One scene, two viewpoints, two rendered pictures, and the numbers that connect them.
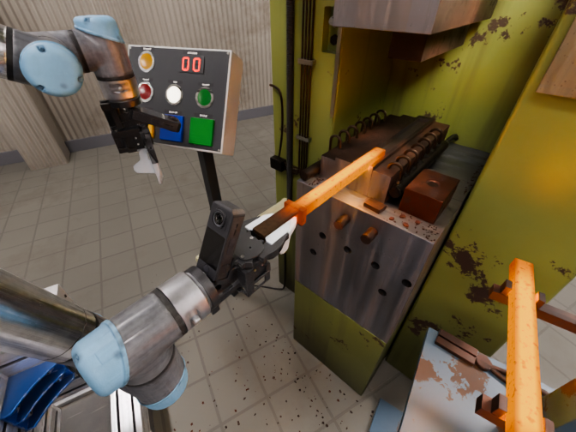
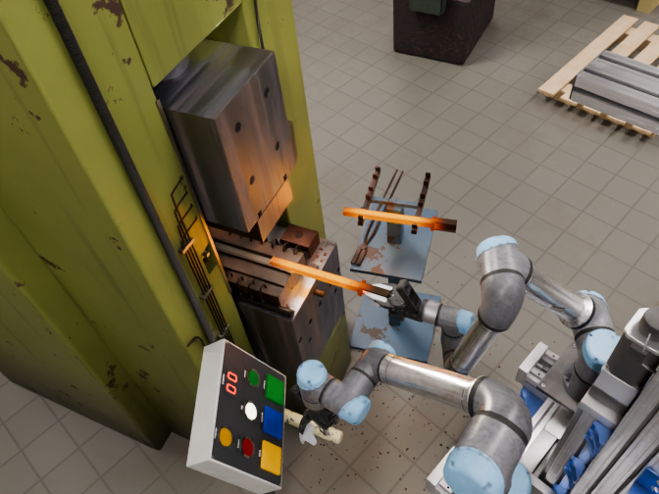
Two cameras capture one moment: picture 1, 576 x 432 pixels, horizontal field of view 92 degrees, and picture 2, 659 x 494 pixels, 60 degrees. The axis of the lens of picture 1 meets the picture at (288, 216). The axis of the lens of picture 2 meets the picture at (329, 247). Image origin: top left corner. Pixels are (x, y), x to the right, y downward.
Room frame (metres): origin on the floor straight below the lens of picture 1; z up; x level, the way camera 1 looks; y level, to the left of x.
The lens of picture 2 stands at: (0.71, 1.07, 2.56)
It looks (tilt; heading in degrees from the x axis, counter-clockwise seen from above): 50 degrees down; 259
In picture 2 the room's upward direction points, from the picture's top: 8 degrees counter-clockwise
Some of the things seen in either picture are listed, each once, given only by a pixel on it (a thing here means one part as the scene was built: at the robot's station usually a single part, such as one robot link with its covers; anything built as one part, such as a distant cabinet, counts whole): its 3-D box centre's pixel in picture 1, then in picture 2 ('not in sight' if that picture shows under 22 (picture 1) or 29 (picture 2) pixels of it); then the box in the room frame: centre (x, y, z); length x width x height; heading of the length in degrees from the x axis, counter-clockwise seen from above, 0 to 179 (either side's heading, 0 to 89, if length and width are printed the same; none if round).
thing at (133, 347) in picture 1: (133, 340); (455, 320); (0.17, 0.20, 0.98); 0.11 x 0.08 x 0.09; 139
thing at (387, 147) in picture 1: (399, 139); (242, 252); (0.76, -0.32, 0.99); 0.42 x 0.05 x 0.01; 138
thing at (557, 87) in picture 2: not in sight; (633, 74); (-2.18, -1.75, 0.05); 1.25 x 0.83 x 0.11; 26
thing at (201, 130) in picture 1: (201, 132); (274, 390); (0.78, 0.25, 1.01); 0.07 x 0.05 x 0.07; 73
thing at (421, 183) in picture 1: (429, 195); (300, 240); (0.54, -0.34, 0.95); 0.12 x 0.09 x 0.07; 138
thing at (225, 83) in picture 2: not in sight; (205, 122); (0.75, -0.34, 1.56); 0.42 x 0.39 x 0.40; 138
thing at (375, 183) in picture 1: (388, 147); (241, 263); (0.77, -0.30, 0.96); 0.42 x 0.20 x 0.09; 138
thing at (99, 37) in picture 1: (104, 48); (314, 381); (0.66, 0.38, 1.23); 0.09 x 0.08 x 0.11; 126
